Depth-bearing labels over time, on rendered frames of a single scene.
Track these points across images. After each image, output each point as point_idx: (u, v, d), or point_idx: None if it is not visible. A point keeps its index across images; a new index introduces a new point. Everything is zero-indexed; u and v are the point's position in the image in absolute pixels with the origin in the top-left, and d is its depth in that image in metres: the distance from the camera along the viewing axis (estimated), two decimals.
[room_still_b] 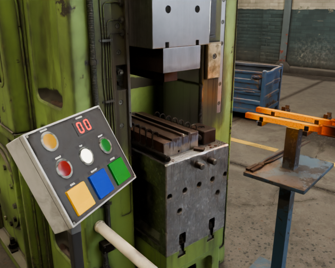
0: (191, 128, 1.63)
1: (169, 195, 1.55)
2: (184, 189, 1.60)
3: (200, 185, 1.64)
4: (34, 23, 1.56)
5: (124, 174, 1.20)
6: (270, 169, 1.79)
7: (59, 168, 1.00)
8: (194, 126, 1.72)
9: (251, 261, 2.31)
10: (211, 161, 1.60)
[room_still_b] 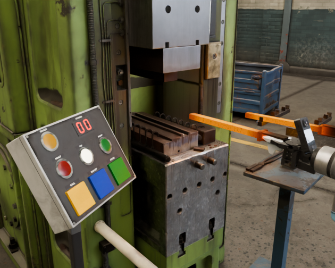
0: (191, 128, 1.63)
1: (169, 195, 1.55)
2: (184, 189, 1.60)
3: (200, 185, 1.64)
4: (34, 23, 1.56)
5: (124, 174, 1.20)
6: (270, 169, 1.79)
7: (59, 168, 1.00)
8: (194, 126, 1.72)
9: (251, 261, 2.31)
10: (211, 161, 1.60)
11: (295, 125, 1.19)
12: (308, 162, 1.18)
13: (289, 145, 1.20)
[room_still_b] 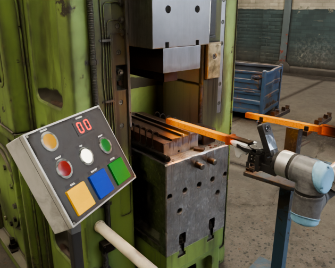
0: None
1: (169, 195, 1.55)
2: (184, 189, 1.60)
3: (200, 185, 1.64)
4: (34, 23, 1.56)
5: (124, 174, 1.20)
6: None
7: (59, 168, 1.00)
8: None
9: (251, 261, 2.31)
10: (211, 161, 1.60)
11: (258, 130, 1.26)
12: (270, 165, 1.25)
13: (253, 149, 1.27)
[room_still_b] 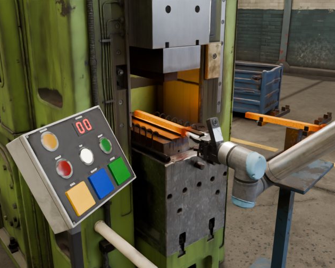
0: (191, 128, 1.63)
1: (169, 195, 1.55)
2: (184, 189, 1.60)
3: (200, 185, 1.64)
4: (34, 23, 1.56)
5: (124, 174, 1.20)
6: None
7: (59, 168, 1.00)
8: (194, 126, 1.72)
9: (251, 261, 2.31)
10: (211, 161, 1.60)
11: (207, 124, 1.44)
12: (216, 155, 1.44)
13: (202, 141, 1.45)
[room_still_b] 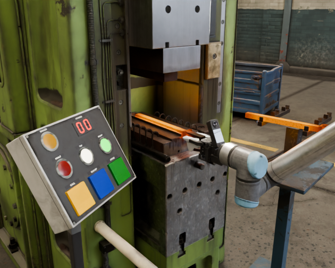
0: (191, 128, 1.63)
1: (169, 195, 1.55)
2: (184, 189, 1.60)
3: (200, 185, 1.64)
4: (34, 23, 1.56)
5: (124, 174, 1.20)
6: None
7: (59, 168, 1.00)
8: (194, 126, 1.72)
9: (251, 261, 2.31)
10: (211, 161, 1.60)
11: (207, 125, 1.45)
12: (217, 156, 1.44)
13: (203, 143, 1.46)
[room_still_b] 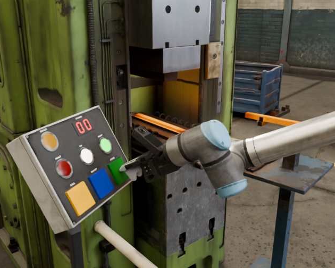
0: (191, 128, 1.63)
1: (169, 195, 1.55)
2: (184, 189, 1.60)
3: (200, 185, 1.64)
4: (34, 23, 1.56)
5: (124, 174, 1.20)
6: (270, 169, 1.79)
7: (59, 168, 1.00)
8: (194, 126, 1.72)
9: (251, 261, 2.31)
10: None
11: (134, 137, 1.11)
12: (167, 163, 1.09)
13: (141, 159, 1.10)
